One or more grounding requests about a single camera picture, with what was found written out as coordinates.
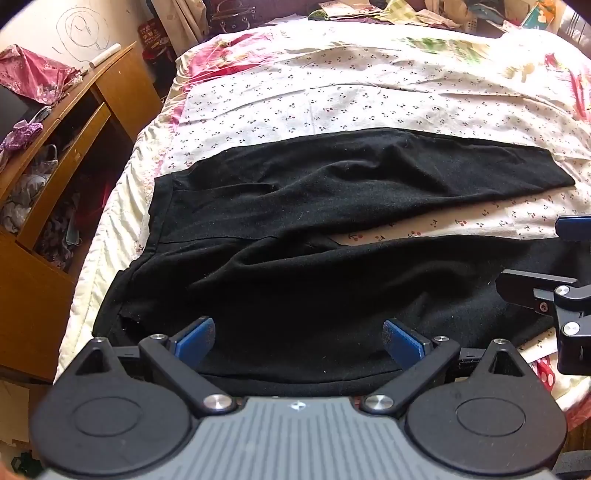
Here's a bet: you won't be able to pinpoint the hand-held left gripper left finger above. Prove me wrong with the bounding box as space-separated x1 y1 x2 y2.
74 316 238 416

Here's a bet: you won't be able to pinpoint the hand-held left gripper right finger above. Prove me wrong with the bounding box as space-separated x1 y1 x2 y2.
360 318 527 416

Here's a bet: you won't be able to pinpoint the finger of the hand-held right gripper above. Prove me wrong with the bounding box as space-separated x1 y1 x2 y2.
554 215 591 243
496 269 591 376

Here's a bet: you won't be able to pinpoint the black pants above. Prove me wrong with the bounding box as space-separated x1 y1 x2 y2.
91 128 591 398

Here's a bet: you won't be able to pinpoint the wooden desk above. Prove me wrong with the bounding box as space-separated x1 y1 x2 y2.
0 41 162 384

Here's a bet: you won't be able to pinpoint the cardboard sheet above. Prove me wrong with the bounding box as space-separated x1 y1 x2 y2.
0 378 56 462

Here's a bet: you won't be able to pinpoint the colourful cartoon box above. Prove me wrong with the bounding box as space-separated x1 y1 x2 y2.
522 0 561 33

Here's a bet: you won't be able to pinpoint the grey patterned cloth pile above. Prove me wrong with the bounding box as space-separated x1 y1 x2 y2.
0 145 84 273

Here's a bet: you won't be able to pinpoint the pile of clothes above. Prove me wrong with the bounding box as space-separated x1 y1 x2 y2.
425 0 520 35

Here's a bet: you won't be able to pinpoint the purple cloth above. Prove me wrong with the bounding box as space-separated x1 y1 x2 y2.
0 117 44 153

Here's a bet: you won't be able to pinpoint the yellow green plastic bag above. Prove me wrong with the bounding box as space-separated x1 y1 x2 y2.
376 0 428 26

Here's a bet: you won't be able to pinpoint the white paper roll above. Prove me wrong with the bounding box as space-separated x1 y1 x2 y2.
90 43 123 68

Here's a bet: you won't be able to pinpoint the red patterned bag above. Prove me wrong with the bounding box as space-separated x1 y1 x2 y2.
139 21 178 79

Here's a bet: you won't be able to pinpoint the pink floral cloth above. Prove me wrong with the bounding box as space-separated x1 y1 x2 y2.
0 45 84 104

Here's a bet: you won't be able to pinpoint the beige curtain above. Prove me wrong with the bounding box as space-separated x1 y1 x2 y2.
168 0 208 51

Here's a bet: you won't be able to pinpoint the black handbag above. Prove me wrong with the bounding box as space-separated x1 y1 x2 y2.
208 0 264 35

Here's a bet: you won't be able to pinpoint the maroon upholstered headboard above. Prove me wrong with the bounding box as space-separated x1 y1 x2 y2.
261 0 324 23

